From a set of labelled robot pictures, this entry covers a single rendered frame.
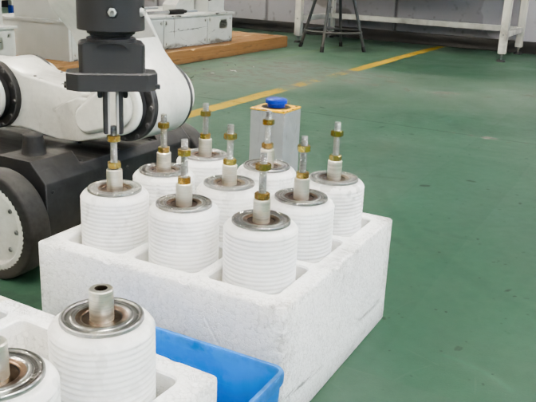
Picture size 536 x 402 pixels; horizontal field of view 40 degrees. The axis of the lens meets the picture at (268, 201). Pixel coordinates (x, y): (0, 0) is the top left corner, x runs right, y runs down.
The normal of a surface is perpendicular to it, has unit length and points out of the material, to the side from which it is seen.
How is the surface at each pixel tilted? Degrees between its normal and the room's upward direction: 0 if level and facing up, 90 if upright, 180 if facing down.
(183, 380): 0
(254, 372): 88
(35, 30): 90
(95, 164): 46
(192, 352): 88
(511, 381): 0
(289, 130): 90
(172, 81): 59
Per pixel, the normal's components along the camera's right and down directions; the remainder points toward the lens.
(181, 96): 0.87, 0.04
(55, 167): 0.66, -0.54
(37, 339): -0.51, 0.25
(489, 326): 0.04, -0.95
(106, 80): 0.24, 0.31
